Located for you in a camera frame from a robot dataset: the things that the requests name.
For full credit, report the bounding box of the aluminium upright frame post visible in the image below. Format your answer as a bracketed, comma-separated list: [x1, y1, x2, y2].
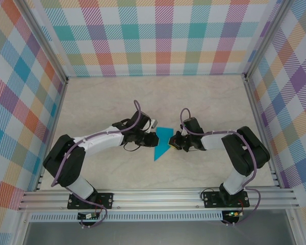
[14, 0, 69, 84]
[243, 0, 293, 81]

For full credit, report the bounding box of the slotted grey cable duct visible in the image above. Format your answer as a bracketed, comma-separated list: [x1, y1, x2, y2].
[29, 212, 224, 223]

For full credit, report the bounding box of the blue square paper sheet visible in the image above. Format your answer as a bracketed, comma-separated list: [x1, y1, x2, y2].
[154, 127, 175, 162]

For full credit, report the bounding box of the aluminium side frame rail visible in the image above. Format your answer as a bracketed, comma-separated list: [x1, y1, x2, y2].
[34, 79, 68, 192]
[243, 76, 284, 191]

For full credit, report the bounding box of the aluminium mounting rail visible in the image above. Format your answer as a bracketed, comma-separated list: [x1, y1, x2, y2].
[17, 188, 300, 211]

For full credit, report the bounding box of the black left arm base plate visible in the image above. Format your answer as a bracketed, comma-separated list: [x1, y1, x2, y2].
[67, 192, 114, 209]

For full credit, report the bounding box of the small black circuit board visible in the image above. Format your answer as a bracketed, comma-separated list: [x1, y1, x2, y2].
[77, 212, 100, 221]

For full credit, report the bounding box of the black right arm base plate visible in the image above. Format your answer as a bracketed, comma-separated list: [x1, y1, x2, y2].
[202, 191, 250, 209]

